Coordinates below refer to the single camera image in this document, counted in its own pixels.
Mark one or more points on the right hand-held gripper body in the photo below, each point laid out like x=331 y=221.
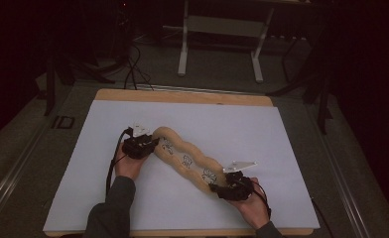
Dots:
x=238 y=188

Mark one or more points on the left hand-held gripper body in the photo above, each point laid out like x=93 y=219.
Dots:
x=136 y=147

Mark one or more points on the three-lobed wooden photo frame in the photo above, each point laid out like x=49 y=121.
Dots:
x=182 y=152

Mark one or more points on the person's left hand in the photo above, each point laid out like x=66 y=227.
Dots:
x=128 y=167

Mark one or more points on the person's right hand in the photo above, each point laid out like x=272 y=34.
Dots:
x=253 y=210

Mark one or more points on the white table mat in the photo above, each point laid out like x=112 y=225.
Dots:
x=215 y=132

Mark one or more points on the black stand legs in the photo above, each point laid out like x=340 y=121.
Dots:
x=50 y=89
x=323 y=109

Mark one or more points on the white metal stand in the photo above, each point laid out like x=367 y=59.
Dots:
x=222 y=26

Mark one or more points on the metal floor rail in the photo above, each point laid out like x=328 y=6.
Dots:
x=344 y=188
x=10 y=185
x=199 y=89

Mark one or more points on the black floor bracket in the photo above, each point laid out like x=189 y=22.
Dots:
x=63 y=122

